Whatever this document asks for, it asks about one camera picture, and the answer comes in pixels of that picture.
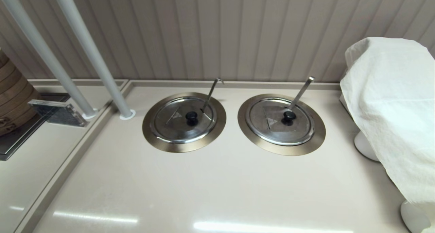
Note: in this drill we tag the steel pot lid black knob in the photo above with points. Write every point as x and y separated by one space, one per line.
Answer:
272 131
176 127

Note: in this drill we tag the white metal pole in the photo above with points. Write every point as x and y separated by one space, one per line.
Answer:
88 44
37 44

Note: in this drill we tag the white round appliance foot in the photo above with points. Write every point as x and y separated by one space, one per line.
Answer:
413 217
363 146

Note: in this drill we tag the white cloth cover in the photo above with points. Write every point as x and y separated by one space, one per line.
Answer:
390 107

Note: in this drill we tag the bamboo steamer stack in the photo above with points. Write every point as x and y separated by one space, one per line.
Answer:
13 90

